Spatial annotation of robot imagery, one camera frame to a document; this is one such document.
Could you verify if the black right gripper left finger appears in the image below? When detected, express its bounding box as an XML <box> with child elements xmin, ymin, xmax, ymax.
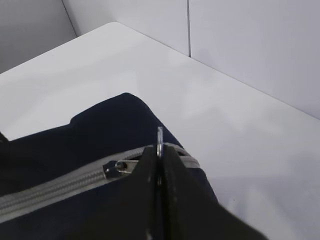
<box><xmin>67</xmin><ymin>147</ymin><xmax>160</xmax><ymax>240</ymax></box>

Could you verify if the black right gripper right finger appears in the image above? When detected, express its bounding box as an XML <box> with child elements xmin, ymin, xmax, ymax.
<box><xmin>161</xmin><ymin>145</ymin><xmax>266</xmax><ymax>240</ymax></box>

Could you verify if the navy blue lunch bag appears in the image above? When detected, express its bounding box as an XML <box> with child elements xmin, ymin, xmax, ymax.
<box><xmin>0</xmin><ymin>92</ymin><xmax>221</xmax><ymax>240</ymax></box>

